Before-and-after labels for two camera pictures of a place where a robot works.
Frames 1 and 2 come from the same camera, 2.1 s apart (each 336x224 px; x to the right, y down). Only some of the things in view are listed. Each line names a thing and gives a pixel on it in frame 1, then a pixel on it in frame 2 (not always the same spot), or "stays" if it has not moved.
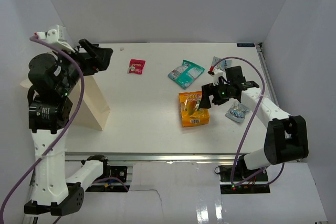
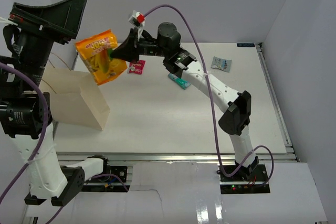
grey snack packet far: [222, 64] stays
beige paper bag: [94, 110] stays
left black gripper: [101, 55] -> [62, 18]
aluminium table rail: [156, 157] stays
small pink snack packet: [136, 66] stays
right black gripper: [210, 89] -> [127, 50]
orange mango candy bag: [191, 114] -> [95, 52]
